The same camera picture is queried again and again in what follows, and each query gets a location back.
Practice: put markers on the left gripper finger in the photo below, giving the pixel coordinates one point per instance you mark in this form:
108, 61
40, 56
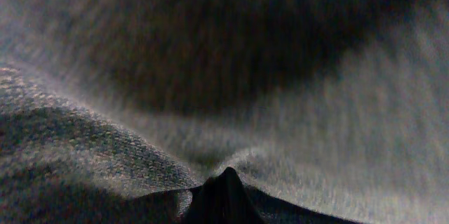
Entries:
221, 199

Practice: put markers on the dark blue jeans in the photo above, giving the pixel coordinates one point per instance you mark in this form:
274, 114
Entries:
330, 111

